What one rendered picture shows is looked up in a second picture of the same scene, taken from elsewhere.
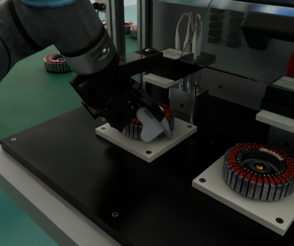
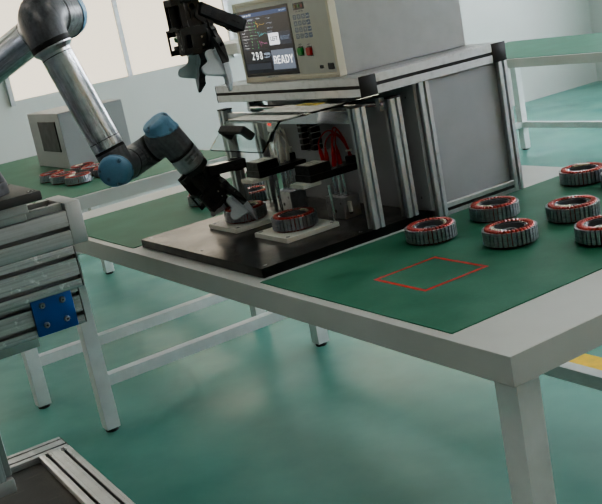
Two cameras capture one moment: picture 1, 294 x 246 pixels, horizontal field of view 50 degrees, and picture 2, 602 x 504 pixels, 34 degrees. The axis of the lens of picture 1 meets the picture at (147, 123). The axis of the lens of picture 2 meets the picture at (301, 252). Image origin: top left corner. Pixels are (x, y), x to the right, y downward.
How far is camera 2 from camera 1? 204 cm
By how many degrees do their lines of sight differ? 22
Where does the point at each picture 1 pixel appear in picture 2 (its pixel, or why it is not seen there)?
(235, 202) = (271, 235)
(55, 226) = (170, 264)
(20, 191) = (152, 257)
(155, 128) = (240, 210)
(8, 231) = (158, 432)
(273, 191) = (289, 223)
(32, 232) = (188, 431)
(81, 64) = (181, 166)
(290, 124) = (302, 185)
